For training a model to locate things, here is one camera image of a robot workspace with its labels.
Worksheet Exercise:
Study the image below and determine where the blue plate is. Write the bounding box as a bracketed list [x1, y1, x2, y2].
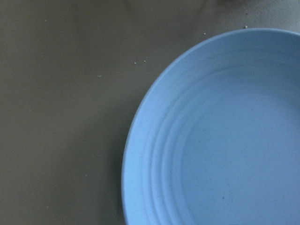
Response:
[121, 28, 300, 225]

